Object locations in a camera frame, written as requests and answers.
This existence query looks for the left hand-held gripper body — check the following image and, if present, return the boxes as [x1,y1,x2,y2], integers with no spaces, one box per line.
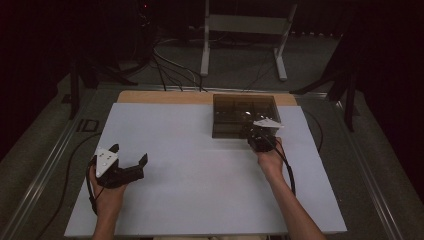
[94,147,146,190]

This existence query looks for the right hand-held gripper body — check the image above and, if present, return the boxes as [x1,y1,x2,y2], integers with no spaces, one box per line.
[245,117,285,154]

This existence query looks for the transparent bottom drawer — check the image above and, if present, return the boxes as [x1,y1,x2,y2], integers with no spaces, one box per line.
[212,131,249,140]

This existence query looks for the smoked transparent drawer box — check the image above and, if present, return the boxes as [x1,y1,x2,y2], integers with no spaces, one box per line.
[211,93,282,140]

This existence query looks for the person's right hand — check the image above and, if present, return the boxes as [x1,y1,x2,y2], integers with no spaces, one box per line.
[255,137,287,181]

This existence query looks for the person's left hand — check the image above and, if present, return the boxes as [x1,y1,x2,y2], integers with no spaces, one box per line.
[88,164,128,218]

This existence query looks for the black floor plate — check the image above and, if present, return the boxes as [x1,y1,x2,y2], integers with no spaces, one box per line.
[75,118,101,134]

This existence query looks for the white board sheet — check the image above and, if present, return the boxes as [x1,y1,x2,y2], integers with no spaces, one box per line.
[63,102,348,238]

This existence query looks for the black tripod stand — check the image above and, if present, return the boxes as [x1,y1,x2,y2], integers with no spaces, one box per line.
[67,54,140,121]
[289,31,362,133]

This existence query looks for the white metal stand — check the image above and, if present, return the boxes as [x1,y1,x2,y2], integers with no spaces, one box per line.
[199,0,299,82]

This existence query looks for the dark equipment rack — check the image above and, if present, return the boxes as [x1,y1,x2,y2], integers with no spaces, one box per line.
[132,0,158,65]

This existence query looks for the left hand-held gripper cable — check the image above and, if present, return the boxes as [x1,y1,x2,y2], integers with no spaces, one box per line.
[85,158,102,216]

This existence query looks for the hand-held gripper cable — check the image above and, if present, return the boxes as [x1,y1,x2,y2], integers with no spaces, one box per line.
[85,158,102,216]
[274,137,297,197]

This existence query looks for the long black floor cable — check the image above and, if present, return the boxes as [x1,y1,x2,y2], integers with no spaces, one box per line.
[34,132,103,240]

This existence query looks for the right hand-held gripper cable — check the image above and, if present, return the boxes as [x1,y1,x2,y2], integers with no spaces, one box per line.
[274,137,297,197]

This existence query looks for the thin black floor cable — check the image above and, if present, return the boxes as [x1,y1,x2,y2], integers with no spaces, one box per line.
[301,108,325,154]

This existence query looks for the aluminium floor rail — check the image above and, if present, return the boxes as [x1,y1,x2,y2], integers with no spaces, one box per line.
[334,99,406,240]
[0,114,88,240]
[99,83,330,98]

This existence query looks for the bundle of floor cables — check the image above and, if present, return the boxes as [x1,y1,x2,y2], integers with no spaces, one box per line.
[151,37,208,93]

